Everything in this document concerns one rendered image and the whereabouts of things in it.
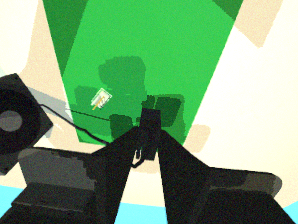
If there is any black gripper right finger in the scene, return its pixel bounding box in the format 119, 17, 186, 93
158, 129, 283, 224

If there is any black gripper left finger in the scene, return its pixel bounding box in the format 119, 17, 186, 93
18, 126, 139, 224

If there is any green circuit board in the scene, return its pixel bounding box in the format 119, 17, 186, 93
43, 0, 244, 146

